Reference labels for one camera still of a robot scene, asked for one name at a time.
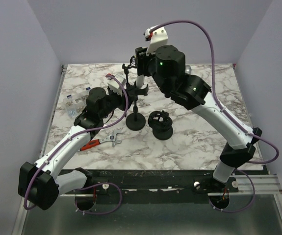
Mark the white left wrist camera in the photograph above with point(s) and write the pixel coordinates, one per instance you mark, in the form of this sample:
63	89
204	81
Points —
115	85

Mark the orange handled adjustable wrench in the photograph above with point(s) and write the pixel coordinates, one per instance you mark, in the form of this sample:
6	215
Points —
111	138

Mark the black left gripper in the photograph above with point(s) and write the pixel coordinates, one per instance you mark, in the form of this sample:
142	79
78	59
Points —
122	99

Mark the black tripod shock mount stand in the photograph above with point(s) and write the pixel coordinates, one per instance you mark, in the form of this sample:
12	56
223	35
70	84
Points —
127	68

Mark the black shock mount round stand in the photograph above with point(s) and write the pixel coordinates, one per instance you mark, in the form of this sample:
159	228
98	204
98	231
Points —
161	125

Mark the aluminium extrusion rail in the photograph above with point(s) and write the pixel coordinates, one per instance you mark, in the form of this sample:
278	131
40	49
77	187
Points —
263	185

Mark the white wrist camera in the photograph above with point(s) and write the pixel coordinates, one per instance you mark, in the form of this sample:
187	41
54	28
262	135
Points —
115	85
157	39

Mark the black round-base clip stand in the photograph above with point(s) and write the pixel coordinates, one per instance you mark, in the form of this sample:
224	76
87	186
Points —
135	121

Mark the white microphone silver mesh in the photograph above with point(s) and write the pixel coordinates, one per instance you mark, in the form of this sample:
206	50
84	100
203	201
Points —
139	81

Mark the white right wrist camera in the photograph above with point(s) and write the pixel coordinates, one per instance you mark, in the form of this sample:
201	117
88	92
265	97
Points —
157	39

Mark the silver grey microphone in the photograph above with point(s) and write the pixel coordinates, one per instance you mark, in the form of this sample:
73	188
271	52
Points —
188	69

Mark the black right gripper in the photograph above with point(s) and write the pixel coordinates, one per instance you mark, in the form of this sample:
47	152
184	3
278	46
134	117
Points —
142	59

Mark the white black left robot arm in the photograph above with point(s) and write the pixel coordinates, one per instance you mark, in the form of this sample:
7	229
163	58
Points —
40	183

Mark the black front mounting rail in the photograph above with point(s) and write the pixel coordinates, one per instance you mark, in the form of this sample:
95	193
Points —
152	187

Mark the clear plastic screw box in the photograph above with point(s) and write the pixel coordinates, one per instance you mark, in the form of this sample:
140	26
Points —
74	104

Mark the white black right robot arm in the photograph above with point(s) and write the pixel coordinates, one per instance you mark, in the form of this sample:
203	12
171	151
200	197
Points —
167	68

